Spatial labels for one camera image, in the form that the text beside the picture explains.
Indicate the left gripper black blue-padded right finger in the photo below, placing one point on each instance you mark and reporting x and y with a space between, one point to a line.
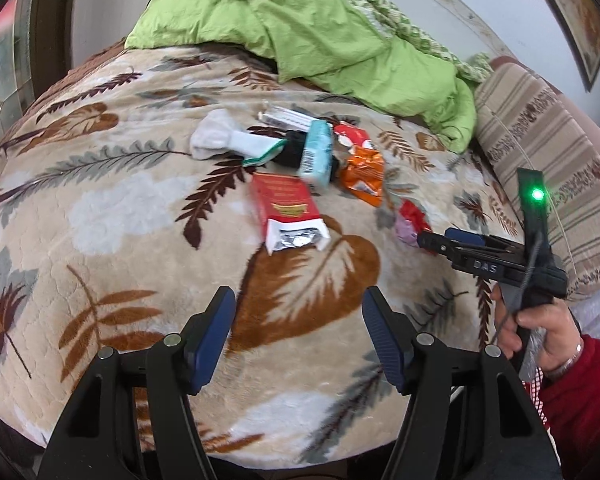
468 415

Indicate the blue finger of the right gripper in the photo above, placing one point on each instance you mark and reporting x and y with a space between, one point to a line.
486 241

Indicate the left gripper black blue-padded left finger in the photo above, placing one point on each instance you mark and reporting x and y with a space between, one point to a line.
96 436

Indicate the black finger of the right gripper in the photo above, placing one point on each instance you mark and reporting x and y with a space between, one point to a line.
447 245

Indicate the red purple wrapper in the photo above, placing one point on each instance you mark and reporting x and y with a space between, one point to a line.
410 223

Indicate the red white snack bag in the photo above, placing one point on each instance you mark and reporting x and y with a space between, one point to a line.
351 136

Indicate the teal cartoon tissue pack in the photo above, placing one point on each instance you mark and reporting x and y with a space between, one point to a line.
316 160

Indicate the red cigarette pack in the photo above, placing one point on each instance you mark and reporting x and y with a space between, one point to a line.
287 213

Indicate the red sleeve forearm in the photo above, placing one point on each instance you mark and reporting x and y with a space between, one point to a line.
570 410

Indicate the person's right hand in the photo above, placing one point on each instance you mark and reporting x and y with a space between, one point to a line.
562 343

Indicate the orange crumpled wrapper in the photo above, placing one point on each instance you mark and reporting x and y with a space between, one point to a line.
362 175

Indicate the striped floral headboard cushion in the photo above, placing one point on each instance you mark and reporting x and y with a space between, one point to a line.
525 122

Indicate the black sock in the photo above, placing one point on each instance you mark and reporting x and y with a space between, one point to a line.
291 154

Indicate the white medicine box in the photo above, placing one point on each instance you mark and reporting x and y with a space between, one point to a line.
284 118

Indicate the green quilt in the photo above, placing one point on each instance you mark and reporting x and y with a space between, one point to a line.
368 50

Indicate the stained glass window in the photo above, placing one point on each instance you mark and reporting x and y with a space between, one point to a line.
16 88

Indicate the framed wall picture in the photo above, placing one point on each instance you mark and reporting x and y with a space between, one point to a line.
580 21

